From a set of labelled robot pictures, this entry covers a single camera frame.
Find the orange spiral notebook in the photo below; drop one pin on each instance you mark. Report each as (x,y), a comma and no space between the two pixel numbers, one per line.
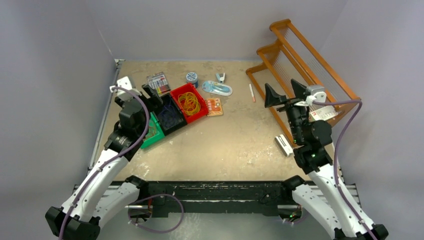
(214,107)

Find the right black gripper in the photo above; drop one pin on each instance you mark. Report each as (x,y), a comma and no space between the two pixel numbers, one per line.
(272,98)

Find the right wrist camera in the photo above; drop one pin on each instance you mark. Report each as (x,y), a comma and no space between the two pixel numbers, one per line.
(314,94)

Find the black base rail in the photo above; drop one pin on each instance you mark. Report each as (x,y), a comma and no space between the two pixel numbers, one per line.
(321,198)

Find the wooden rack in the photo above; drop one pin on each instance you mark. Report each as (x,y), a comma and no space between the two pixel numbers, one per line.
(292,56)

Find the white orange pen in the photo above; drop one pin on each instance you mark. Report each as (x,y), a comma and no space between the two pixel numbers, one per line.
(252,93)

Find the green plastic bin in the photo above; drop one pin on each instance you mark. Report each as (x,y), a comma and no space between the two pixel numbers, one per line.
(154,134)

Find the red plastic bin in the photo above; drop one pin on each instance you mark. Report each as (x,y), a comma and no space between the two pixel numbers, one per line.
(190,102)

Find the marker pen pack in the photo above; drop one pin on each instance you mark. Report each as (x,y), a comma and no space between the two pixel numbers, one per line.
(159,83)

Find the black plastic bin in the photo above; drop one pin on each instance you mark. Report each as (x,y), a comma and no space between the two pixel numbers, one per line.
(169,115)

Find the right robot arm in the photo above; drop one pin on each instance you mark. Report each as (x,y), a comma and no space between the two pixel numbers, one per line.
(324,172)

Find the white small box on rack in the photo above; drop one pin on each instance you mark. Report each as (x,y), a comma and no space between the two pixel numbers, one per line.
(324,113)

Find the small round tin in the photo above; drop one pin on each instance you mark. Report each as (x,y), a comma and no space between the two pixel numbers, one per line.
(192,78)

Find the white rectangular block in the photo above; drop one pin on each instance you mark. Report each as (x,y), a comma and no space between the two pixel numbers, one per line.
(284,145)

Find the blue correction tape package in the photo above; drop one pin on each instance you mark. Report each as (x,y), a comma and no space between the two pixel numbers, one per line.
(216,88)

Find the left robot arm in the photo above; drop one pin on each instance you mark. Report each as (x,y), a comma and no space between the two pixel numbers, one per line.
(99,172)

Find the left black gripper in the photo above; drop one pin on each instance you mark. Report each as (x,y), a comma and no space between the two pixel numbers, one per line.
(152,103)

